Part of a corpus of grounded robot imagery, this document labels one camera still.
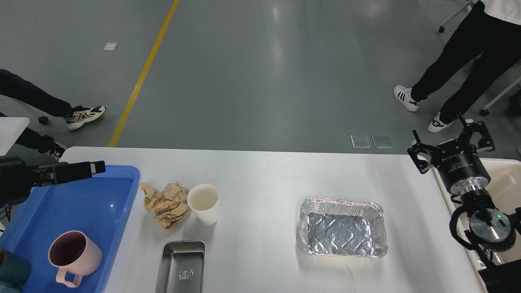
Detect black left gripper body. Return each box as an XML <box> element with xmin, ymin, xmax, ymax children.
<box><xmin>0</xmin><ymin>157</ymin><xmax>44</xmax><ymax>208</ymax></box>

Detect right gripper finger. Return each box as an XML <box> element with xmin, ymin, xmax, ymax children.
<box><xmin>450</xmin><ymin>112</ymin><xmax>496</xmax><ymax>155</ymax></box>
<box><xmin>407</xmin><ymin>130</ymin><xmax>450</xmax><ymax>174</ymax></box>

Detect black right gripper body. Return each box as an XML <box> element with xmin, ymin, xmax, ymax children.
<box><xmin>438</xmin><ymin>151</ymin><xmax>491</xmax><ymax>195</ymax></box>

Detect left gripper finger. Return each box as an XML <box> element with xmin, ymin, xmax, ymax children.
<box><xmin>28</xmin><ymin>161</ymin><xmax>106</xmax><ymax>187</ymax></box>

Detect pink ribbed mug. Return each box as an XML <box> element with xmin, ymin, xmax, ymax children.
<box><xmin>47</xmin><ymin>230</ymin><xmax>103</xmax><ymax>288</ymax></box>

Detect aluminium foil tray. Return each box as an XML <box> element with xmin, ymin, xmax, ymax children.
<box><xmin>298</xmin><ymin>197</ymin><xmax>388</xmax><ymax>258</ymax></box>

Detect stainless steel tray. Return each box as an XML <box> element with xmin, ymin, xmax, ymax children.
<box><xmin>155</xmin><ymin>241</ymin><xmax>206</xmax><ymax>293</ymax></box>

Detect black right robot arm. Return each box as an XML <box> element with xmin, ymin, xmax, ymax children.
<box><xmin>407</xmin><ymin>114</ymin><xmax>520</xmax><ymax>293</ymax></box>

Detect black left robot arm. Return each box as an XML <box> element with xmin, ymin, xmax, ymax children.
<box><xmin>0</xmin><ymin>156</ymin><xmax>106</xmax><ymax>220</ymax></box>

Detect floor socket plate right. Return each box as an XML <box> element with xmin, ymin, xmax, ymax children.
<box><xmin>371</xmin><ymin>134</ymin><xmax>392</xmax><ymax>149</ymax></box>

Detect floor socket plate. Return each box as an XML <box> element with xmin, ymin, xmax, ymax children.
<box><xmin>371</xmin><ymin>134</ymin><xmax>392</xmax><ymax>149</ymax></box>
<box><xmin>350</xmin><ymin>135</ymin><xmax>371</xmax><ymax>149</ymax></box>

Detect beige plastic bin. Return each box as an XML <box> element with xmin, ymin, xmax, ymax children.
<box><xmin>432</xmin><ymin>158</ymin><xmax>521</xmax><ymax>293</ymax></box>

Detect blue plastic bin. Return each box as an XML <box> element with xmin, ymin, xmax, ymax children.
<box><xmin>0</xmin><ymin>165</ymin><xmax>140</xmax><ymax>293</ymax></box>

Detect floor socket plate left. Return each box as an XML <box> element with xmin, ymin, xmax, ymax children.
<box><xmin>350</xmin><ymin>135</ymin><xmax>371</xmax><ymax>149</ymax></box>

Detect person in beige sweater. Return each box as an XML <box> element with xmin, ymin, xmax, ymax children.
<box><xmin>0</xmin><ymin>69</ymin><xmax>106</xmax><ymax>161</ymax></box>

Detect person in black trousers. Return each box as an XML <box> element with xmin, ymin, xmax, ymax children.
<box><xmin>393</xmin><ymin>0</ymin><xmax>521</xmax><ymax>133</ymax></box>

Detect crumpled brown paper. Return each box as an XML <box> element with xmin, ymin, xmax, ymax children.
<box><xmin>139</xmin><ymin>181</ymin><xmax>190</xmax><ymax>230</ymax></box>

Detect white office chair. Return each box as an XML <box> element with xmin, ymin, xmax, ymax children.
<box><xmin>438</xmin><ymin>0</ymin><xmax>521</xmax><ymax>116</ymax></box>

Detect white paper cup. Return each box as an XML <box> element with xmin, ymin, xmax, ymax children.
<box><xmin>187</xmin><ymin>184</ymin><xmax>220</xmax><ymax>225</ymax></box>

